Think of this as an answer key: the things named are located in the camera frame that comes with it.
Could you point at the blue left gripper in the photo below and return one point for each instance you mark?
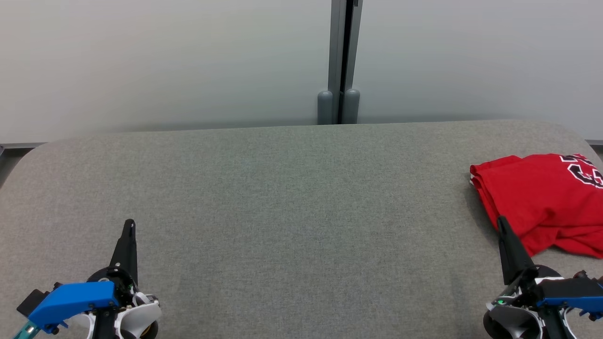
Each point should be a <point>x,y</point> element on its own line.
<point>75,299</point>

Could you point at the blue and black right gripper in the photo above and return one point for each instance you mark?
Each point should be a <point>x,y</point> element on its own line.
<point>565,292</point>

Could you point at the red basketball jersey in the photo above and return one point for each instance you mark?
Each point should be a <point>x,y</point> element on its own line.
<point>541,197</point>

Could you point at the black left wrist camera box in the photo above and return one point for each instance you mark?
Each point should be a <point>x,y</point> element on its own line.
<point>33,301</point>

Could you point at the grey cylinder post foot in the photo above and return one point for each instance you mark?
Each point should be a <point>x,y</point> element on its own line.
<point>351,107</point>
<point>325,109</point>

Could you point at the grey partition post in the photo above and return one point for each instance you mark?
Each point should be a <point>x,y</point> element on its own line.
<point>338,47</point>

